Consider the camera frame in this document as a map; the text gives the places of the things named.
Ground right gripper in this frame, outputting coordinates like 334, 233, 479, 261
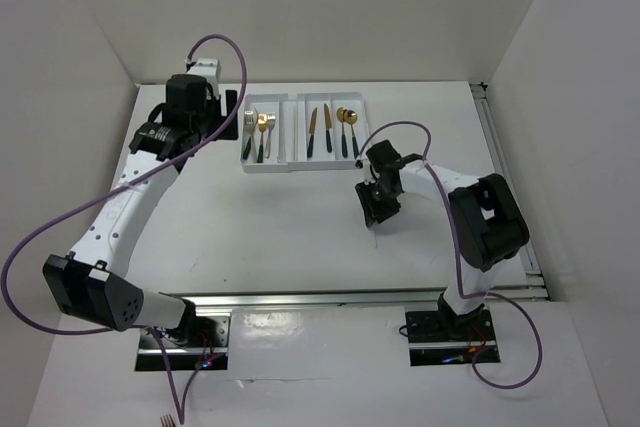
355, 177, 401, 227

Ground silver fork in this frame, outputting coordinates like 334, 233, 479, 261
242, 110, 257, 161
265, 112, 277, 158

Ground gold spoon green handle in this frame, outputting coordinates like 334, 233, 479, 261
336, 107, 349, 158
344, 110, 360, 158

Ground gold fork green handle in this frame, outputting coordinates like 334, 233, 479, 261
257, 114, 268, 163

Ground gold knife green handle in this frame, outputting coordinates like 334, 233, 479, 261
323, 103, 333, 153
306, 107, 318, 160

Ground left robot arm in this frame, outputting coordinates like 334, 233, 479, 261
43, 69, 226, 346

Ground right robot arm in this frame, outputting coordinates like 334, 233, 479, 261
355, 140, 530, 339

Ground white cutlery tray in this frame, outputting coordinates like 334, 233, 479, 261
239, 92, 369, 173

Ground copper fork tines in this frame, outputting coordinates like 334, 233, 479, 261
160, 414, 176, 427

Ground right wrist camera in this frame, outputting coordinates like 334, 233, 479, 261
355, 159, 377, 184

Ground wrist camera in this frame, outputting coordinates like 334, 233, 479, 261
187, 58, 221, 87
355, 159, 377, 184

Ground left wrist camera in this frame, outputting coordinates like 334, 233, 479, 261
187, 58, 221, 87

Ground aluminium rail frame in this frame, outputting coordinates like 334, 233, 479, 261
78, 80, 550, 312

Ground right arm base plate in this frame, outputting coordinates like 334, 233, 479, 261
398, 309, 501, 367

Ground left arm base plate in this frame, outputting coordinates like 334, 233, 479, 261
134, 312, 231, 372

